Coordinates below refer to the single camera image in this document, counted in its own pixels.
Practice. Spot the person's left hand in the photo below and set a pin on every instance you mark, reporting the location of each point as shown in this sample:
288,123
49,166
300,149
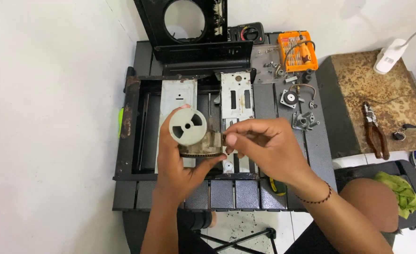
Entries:
172,176

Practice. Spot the person's right hand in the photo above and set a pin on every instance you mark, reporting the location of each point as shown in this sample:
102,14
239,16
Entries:
275,151

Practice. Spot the grey round burner head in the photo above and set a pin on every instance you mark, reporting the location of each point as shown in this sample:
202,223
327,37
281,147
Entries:
187,126

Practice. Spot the grey folding work table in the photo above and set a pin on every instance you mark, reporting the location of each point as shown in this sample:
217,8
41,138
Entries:
246,194

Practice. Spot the square metal valve part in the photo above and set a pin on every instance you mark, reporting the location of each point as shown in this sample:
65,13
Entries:
290,98

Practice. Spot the black rusty stove body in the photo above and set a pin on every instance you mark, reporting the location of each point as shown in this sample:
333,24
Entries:
126,141

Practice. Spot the bent copper gas tube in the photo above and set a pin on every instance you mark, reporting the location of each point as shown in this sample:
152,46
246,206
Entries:
305,85

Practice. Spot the small flat metal piece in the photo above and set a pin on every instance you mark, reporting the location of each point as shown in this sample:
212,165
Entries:
290,79

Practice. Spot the green lighter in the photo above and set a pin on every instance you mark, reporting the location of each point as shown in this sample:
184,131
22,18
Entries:
120,121

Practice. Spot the grey metal stove plate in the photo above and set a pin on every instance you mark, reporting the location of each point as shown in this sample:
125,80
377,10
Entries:
176,95

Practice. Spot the small black cylinder parts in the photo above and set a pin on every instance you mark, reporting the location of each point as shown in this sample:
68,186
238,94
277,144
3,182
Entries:
306,76

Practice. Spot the clear plastic lid with screws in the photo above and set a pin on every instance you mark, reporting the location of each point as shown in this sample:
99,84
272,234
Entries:
262,60

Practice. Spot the brown stained side table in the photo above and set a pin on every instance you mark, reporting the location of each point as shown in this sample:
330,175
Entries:
356,91

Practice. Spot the orange screwdriver bit set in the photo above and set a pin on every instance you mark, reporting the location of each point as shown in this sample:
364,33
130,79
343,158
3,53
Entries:
298,51

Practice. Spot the person's right leg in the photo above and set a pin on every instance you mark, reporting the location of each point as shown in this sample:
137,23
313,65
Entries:
370,204

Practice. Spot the black control knob panel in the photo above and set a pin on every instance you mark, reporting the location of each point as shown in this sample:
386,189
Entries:
251,33

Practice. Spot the black stove top cover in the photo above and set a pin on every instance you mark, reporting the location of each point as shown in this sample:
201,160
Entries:
197,53

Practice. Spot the green crumpled cloth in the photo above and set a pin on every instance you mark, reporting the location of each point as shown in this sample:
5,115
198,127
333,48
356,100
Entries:
402,194

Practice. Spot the grey metal burner bracket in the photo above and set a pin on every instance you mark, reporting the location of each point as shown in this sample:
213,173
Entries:
302,121

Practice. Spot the black table leg frame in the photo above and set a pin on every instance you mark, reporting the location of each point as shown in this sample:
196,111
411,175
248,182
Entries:
243,240

